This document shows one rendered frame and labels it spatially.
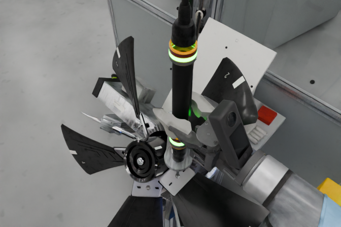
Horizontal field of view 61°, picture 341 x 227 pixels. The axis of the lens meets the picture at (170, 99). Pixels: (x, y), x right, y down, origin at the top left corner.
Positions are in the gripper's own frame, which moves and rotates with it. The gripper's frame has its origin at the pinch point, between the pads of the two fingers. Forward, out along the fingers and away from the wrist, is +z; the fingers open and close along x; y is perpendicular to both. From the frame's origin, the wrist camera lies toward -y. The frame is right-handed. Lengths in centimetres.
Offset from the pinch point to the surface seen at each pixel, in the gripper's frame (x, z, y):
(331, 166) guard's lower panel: 70, -37, 80
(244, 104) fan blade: 14.8, -9.2, 7.1
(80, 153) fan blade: -13, 30, 45
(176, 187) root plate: -2.5, -4.9, 31.9
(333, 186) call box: 35, -37, 43
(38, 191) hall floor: -34, 92, 151
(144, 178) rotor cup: -7.0, 2.6, 30.1
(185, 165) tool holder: -0.7, -6.0, 19.6
